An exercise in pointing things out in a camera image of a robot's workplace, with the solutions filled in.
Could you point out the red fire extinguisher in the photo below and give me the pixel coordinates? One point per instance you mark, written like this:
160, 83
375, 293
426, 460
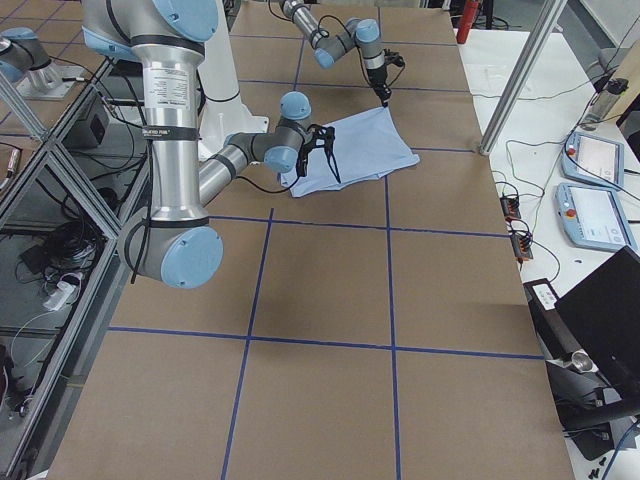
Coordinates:
466, 21

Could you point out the light blue t-shirt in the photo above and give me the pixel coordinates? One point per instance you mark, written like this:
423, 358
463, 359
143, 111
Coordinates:
367, 146

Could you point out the clear water bottle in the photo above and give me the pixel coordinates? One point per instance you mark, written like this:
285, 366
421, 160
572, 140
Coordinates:
603, 103

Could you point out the upper teach pendant tablet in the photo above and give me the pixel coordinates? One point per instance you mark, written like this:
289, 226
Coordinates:
593, 160

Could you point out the aluminium frame post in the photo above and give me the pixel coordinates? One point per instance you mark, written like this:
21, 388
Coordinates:
533, 47

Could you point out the orange black adapter box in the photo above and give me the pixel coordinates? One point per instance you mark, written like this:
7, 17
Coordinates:
510, 206

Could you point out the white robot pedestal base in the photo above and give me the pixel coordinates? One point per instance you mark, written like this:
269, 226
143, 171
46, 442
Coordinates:
224, 112

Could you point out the teach pendant tablet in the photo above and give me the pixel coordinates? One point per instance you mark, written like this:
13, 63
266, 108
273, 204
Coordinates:
593, 160
592, 217

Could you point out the black laptop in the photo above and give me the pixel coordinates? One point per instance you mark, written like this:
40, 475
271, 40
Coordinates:
590, 337

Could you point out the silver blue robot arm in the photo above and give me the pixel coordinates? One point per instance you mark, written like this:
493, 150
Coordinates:
331, 39
170, 239

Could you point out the aluminium frame rack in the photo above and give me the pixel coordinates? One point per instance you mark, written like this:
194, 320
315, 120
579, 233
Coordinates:
60, 274

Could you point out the lower teach pendant tablet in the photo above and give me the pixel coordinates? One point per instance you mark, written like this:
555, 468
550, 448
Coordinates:
592, 217

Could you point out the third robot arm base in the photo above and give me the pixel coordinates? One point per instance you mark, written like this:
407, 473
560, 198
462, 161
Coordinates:
28, 66

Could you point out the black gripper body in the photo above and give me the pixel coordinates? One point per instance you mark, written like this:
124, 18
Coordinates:
332, 161
377, 77

